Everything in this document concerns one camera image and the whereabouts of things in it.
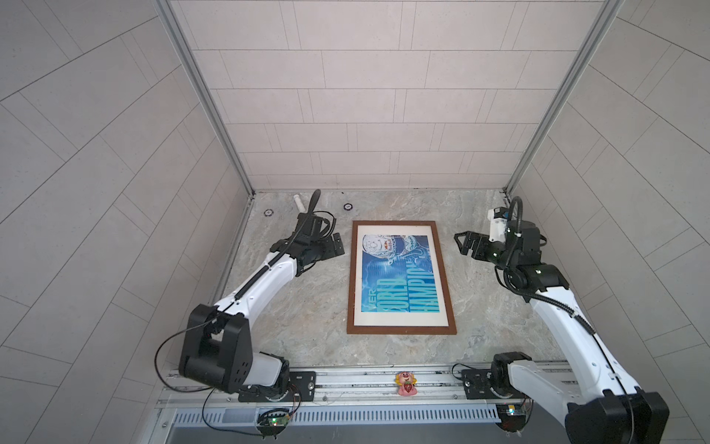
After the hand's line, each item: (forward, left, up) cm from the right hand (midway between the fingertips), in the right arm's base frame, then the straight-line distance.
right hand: (467, 236), depth 78 cm
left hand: (+6, +38, -7) cm, 39 cm away
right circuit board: (-40, -5, -22) cm, 46 cm away
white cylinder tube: (+31, +54, -17) cm, 65 cm away
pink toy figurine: (-31, +21, -18) cm, 42 cm away
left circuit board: (-38, +53, -17) cm, 68 cm away
